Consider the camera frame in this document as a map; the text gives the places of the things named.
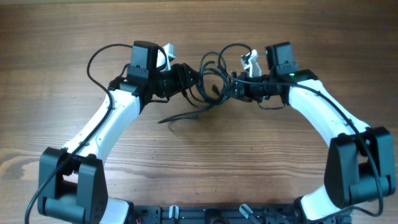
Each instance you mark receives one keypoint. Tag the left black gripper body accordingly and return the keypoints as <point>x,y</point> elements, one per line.
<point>172,81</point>

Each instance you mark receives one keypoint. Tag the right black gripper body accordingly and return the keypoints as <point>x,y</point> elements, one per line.
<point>248,91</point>

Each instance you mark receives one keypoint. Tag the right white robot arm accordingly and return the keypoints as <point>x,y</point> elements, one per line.
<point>360,162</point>

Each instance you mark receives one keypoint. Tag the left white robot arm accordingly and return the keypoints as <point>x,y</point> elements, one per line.
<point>72,183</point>

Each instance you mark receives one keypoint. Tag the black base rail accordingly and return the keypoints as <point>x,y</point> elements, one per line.
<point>244,214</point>

